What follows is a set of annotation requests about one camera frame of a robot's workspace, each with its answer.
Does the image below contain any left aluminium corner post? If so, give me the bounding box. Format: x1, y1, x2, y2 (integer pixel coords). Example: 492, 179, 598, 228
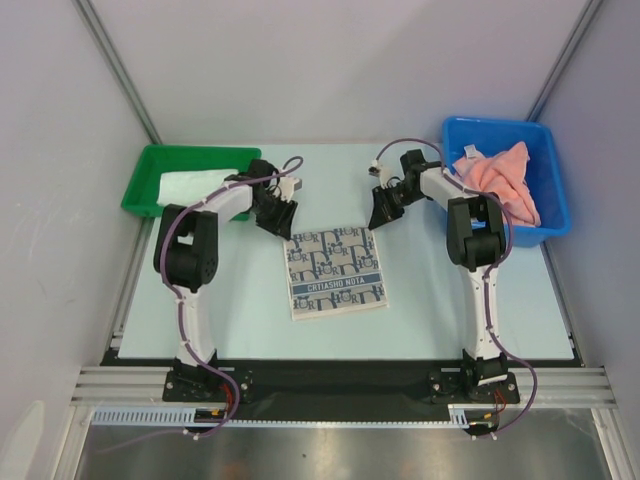
71, 0, 163, 145

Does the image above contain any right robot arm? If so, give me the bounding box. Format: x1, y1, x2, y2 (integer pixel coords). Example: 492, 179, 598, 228
368, 150, 512, 402

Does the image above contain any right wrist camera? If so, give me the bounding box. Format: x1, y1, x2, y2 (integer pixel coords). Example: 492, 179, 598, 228
368, 159, 393, 188

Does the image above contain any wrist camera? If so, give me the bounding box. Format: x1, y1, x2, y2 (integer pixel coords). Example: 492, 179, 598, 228
368, 159, 393, 188
276, 175, 302, 202

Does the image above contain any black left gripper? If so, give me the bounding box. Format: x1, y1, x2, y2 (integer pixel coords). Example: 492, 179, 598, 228
251, 192, 298, 241

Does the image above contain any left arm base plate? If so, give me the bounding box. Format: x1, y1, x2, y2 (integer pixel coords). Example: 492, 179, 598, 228
162, 357, 253, 403

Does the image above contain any right aluminium corner post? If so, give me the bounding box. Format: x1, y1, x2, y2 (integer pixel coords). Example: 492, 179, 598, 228
525, 0, 607, 122

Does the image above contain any grey cable duct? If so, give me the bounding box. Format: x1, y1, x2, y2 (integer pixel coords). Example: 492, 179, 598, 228
91, 399, 497, 430

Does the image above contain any aluminium front rail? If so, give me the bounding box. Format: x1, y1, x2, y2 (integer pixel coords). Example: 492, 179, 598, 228
71, 362, 616, 408

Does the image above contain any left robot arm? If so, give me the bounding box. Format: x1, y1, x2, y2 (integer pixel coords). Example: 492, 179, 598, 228
154, 156, 304, 400

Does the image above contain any blue white patterned towel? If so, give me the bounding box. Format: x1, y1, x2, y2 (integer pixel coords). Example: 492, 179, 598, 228
284, 227, 388, 321

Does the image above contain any pink towel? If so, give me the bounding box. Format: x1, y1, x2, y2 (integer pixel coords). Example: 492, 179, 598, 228
453, 141, 541, 228

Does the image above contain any aluminium corner post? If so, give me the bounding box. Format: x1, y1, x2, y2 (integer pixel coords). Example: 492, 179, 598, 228
525, 0, 607, 122
71, 0, 163, 145

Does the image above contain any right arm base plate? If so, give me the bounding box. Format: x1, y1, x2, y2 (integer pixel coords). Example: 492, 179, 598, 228
427, 369, 520, 405

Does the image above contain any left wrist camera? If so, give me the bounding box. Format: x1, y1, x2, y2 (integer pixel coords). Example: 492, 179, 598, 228
276, 175, 302, 202

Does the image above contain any green plastic tray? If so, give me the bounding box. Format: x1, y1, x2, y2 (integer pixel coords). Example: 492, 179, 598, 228
121, 145, 261, 218

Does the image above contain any purple cable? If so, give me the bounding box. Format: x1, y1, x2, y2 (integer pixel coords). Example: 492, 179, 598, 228
372, 138, 540, 441
97, 155, 305, 452

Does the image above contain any white terry towel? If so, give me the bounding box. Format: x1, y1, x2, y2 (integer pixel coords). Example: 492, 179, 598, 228
157, 169, 239, 207

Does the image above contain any blue plastic bin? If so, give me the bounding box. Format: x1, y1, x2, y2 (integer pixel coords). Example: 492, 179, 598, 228
442, 117, 571, 247

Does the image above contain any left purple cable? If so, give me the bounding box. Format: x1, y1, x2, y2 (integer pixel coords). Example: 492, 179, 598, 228
97, 155, 305, 452

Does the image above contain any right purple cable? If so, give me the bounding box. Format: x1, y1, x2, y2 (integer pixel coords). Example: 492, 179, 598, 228
372, 138, 540, 441

